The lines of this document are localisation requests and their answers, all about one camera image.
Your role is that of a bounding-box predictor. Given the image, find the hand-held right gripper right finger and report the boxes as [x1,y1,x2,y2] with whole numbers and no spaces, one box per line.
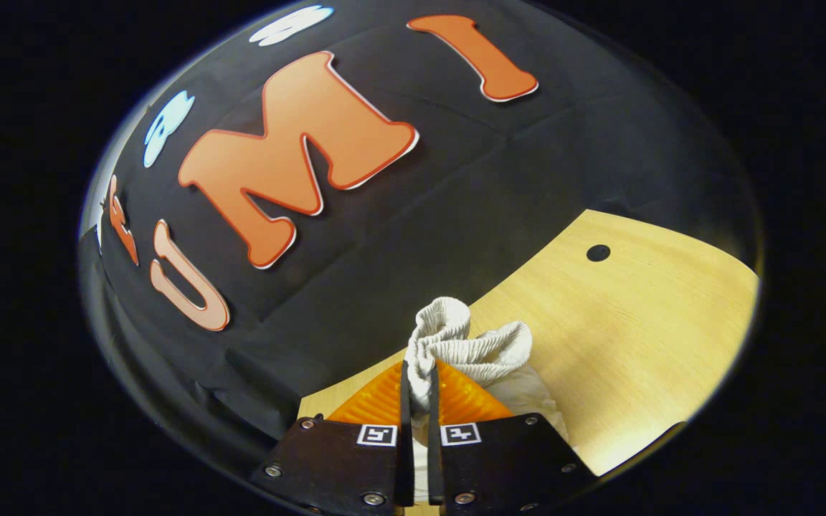
[427,358,597,514]

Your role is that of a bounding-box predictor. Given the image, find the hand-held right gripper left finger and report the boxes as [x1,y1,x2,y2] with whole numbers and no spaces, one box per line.
[252,360,414,516]

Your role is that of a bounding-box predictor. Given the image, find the white jeans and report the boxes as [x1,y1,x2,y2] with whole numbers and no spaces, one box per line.
[404,296,570,502]

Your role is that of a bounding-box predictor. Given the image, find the black backdrop cloth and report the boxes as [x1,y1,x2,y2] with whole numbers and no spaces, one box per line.
[80,0,761,441]

